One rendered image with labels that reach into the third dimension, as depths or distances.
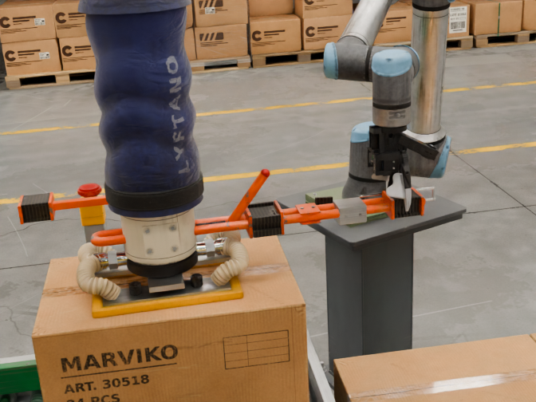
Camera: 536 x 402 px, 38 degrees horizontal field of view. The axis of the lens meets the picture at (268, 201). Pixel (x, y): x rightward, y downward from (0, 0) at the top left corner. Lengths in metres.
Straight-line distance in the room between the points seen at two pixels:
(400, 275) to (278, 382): 1.15
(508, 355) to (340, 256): 0.79
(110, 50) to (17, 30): 7.37
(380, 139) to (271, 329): 0.51
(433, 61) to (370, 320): 0.97
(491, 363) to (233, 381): 0.82
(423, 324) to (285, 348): 1.83
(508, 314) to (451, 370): 1.45
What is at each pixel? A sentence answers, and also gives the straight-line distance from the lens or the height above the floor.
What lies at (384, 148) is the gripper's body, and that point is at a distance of 1.90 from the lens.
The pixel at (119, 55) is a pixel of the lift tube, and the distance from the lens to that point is 1.66.
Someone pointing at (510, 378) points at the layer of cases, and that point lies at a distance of 2.29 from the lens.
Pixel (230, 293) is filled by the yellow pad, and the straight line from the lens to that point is 1.80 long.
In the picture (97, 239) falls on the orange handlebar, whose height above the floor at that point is 1.09.
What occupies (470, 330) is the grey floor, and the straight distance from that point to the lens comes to 3.57.
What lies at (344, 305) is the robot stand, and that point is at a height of 0.37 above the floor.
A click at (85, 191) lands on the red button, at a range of 2.34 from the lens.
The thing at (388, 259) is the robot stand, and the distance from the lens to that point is 2.85.
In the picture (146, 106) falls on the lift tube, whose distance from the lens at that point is 1.67.
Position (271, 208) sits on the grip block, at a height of 1.10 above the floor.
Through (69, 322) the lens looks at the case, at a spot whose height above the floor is 0.95.
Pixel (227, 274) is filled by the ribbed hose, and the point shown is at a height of 1.00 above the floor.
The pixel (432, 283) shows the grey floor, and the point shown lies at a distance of 3.94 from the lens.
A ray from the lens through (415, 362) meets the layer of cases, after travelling 2.32.
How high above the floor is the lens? 1.80
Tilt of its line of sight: 21 degrees down
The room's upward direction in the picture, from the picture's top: 3 degrees counter-clockwise
